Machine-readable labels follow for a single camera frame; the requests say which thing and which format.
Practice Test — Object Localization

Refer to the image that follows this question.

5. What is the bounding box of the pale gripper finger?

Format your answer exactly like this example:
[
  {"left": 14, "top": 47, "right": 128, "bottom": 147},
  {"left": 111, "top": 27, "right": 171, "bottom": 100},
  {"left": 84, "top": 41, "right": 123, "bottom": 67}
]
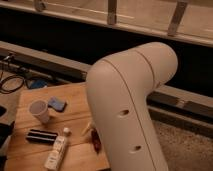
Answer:
[{"left": 82, "top": 122, "right": 94, "bottom": 136}]

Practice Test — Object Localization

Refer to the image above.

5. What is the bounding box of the dark red pepper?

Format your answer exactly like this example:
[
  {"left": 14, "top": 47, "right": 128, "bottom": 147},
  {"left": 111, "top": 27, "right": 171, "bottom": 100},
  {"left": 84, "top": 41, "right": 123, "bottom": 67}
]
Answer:
[{"left": 91, "top": 130, "right": 102, "bottom": 153}]

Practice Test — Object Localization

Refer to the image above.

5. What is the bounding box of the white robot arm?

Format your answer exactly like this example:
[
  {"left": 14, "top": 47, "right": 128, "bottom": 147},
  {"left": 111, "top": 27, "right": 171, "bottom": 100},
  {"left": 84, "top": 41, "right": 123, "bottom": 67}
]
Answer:
[{"left": 86, "top": 42, "right": 178, "bottom": 171}]

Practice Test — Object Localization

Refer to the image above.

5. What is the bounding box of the blue sponge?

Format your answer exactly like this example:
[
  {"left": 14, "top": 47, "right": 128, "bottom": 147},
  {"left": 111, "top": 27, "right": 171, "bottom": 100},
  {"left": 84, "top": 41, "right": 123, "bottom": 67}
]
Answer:
[{"left": 48, "top": 97, "right": 66, "bottom": 112}]

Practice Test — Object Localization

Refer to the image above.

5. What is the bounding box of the white plastic bottle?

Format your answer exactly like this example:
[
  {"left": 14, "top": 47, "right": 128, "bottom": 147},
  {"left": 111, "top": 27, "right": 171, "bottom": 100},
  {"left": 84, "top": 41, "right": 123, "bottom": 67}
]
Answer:
[{"left": 44, "top": 127, "right": 71, "bottom": 171}]

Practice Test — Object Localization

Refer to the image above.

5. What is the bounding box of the white paper cup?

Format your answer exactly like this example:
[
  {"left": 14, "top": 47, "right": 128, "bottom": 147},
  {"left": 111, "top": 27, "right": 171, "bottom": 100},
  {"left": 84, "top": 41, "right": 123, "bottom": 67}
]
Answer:
[{"left": 28, "top": 100, "right": 50, "bottom": 124}]

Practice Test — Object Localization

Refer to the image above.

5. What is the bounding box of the black rectangular box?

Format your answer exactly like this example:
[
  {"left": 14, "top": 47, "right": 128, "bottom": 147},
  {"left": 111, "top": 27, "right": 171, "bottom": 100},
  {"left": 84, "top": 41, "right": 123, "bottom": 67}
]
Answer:
[{"left": 26, "top": 129, "right": 58, "bottom": 144}]

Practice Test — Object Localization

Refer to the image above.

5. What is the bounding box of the blue object on floor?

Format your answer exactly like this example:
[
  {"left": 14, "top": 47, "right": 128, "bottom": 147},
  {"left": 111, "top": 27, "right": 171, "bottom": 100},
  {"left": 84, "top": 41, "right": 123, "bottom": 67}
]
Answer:
[{"left": 27, "top": 79, "right": 47, "bottom": 89}]

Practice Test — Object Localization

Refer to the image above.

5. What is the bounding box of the dark object at left edge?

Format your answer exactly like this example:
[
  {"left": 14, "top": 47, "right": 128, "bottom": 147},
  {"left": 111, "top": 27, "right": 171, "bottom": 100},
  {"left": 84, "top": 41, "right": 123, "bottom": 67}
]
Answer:
[{"left": 0, "top": 105, "right": 16, "bottom": 158}]

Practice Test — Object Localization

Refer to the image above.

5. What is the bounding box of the black cable loop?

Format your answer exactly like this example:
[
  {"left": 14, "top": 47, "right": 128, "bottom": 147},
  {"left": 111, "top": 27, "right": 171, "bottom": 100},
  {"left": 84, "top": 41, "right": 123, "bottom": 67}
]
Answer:
[{"left": 0, "top": 75, "right": 27, "bottom": 95}]

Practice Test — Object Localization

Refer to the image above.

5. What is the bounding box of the metal railing frame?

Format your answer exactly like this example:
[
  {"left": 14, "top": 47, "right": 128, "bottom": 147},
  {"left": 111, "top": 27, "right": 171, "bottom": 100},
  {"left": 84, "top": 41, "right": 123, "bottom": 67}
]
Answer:
[{"left": 0, "top": 0, "right": 213, "bottom": 47}]

